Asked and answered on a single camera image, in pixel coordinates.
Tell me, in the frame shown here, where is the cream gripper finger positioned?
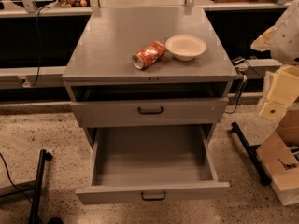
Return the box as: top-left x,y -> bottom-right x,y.
259,101 -> 287,120

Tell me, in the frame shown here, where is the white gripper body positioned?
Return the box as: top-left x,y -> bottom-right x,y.
267,65 -> 299,106

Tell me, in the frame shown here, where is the orange coke can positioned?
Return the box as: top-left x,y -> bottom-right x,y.
132,41 -> 165,70

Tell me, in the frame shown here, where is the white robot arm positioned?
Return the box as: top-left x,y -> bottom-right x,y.
250,0 -> 299,120

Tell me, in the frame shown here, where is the open grey middle drawer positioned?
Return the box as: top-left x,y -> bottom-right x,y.
76,125 -> 230,204

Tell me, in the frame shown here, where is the grey drawer cabinet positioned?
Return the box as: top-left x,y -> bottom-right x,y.
63,7 -> 236,142

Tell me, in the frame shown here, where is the closed grey top drawer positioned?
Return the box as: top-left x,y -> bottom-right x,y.
71,98 -> 228,128

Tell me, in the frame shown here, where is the black stand leg right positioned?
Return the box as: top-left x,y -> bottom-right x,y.
232,122 -> 271,186

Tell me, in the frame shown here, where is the black stand leg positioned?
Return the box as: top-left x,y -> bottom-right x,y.
232,122 -> 271,186
29,149 -> 52,224

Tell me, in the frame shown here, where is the cardboard box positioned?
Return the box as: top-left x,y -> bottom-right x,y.
257,110 -> 299,205

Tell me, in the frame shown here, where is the white bowl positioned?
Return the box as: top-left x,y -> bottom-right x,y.
165,35 -> 206,61

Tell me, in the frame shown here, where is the black stand leg left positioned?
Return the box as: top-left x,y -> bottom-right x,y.
29,149 -> 52,224

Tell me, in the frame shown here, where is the black cable left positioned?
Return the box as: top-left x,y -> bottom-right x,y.
31,5 -> 51,88

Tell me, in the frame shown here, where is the black cable on floor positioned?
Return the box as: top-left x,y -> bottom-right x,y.
0,152 -> 45,224

